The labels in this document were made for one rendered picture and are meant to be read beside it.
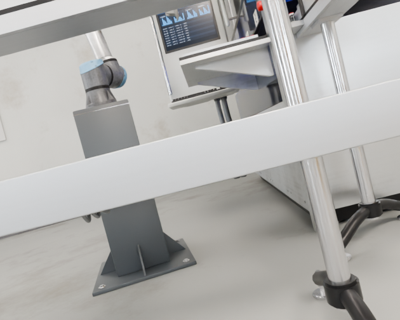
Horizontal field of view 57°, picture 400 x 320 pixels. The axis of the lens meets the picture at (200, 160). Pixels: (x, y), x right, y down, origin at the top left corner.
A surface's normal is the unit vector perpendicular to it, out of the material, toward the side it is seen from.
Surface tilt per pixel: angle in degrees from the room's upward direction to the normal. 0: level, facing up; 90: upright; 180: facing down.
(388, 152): 90
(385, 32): 90
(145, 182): 90
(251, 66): 90
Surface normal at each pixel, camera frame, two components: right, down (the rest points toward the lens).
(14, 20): -0.02, 0.06
